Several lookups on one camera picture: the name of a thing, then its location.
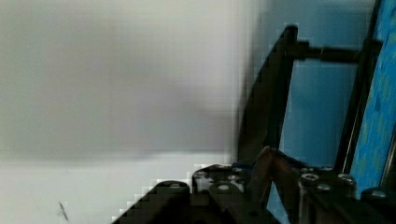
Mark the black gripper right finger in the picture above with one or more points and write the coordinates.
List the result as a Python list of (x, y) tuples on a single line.
[(273, 167)]

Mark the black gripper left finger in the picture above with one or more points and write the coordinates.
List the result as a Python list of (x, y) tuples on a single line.
[(226, 188)]

